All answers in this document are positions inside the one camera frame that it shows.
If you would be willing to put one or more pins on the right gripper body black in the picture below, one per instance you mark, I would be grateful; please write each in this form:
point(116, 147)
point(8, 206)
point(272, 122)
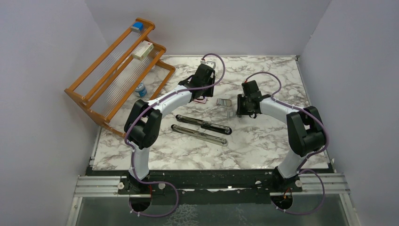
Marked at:
point(243, 107)

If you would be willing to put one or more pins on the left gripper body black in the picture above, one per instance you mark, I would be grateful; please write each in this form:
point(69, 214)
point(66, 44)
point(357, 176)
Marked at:
point(207, 92)

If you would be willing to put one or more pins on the red white staple box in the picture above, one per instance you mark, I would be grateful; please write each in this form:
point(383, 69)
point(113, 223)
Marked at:
point(202, 100)

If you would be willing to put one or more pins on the silver staple strip tray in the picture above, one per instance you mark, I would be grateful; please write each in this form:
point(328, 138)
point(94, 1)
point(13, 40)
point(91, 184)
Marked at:
point(223, 102)

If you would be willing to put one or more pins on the black stapler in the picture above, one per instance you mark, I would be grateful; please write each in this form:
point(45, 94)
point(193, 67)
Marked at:
point(205, 124)

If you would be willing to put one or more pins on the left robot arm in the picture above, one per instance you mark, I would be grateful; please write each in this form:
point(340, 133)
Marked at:
point(142, 127)

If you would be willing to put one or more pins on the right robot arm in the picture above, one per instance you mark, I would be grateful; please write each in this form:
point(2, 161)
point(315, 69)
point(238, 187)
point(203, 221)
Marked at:
point(304, 129)

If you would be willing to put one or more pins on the blue white jar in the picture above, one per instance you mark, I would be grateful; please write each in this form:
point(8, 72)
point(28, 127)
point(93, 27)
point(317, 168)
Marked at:
point(141, 90)

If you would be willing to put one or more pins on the white red box on shelf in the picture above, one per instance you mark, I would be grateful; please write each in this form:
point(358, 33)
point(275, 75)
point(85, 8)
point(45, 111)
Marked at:
point(142, 50)

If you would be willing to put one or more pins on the orange wooden shelf rack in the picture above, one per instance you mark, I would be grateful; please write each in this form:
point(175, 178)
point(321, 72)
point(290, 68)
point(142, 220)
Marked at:
point(112, 79)

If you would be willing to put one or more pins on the blue grey eraser block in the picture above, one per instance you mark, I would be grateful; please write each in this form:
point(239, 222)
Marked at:
point(137, 27)

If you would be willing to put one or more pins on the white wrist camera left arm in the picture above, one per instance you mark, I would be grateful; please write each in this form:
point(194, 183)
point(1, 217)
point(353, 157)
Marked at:
point(210, 64)

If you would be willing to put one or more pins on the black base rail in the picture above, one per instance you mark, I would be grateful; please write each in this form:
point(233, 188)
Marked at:
point(208, 186)

